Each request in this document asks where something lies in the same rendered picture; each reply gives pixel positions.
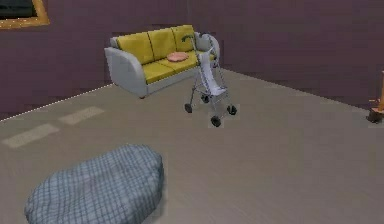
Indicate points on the blue checked floor cushion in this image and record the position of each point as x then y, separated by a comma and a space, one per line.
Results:
100, 188

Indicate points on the yellow and grey sofa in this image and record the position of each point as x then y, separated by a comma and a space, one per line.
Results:
136, 68

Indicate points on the pink cushion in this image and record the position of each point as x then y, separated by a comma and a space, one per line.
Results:
177, 56

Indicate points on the white folding stroller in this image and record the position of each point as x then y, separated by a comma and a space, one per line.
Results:
209, 80

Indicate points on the gold framed picture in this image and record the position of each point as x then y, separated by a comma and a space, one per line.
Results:
20, 11

